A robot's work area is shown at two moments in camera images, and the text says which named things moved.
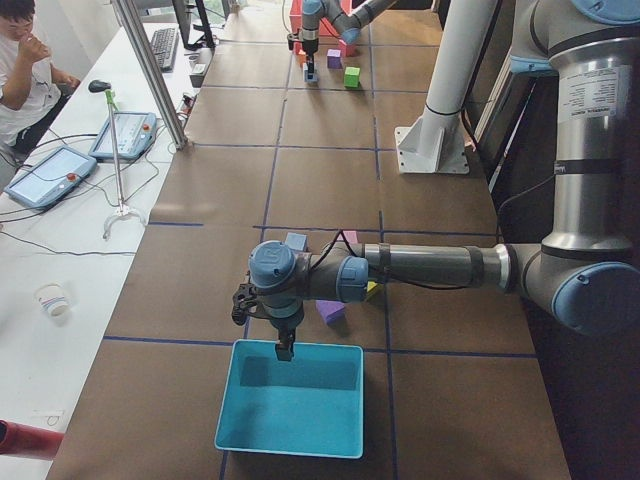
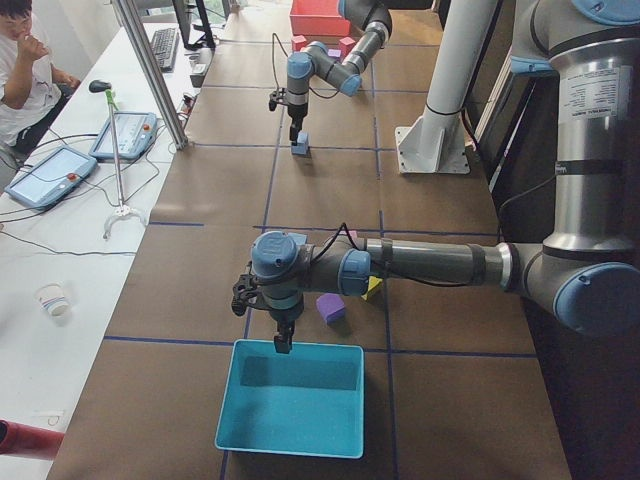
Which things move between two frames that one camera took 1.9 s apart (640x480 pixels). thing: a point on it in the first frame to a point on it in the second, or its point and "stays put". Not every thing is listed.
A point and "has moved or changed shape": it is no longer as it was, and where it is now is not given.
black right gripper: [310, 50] to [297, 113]
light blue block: [314, 76] has moved or changed shape
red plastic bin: [325, 26] stays put
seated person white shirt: [30, 88] stays put
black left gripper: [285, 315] stays put
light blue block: [296, 241] stays put
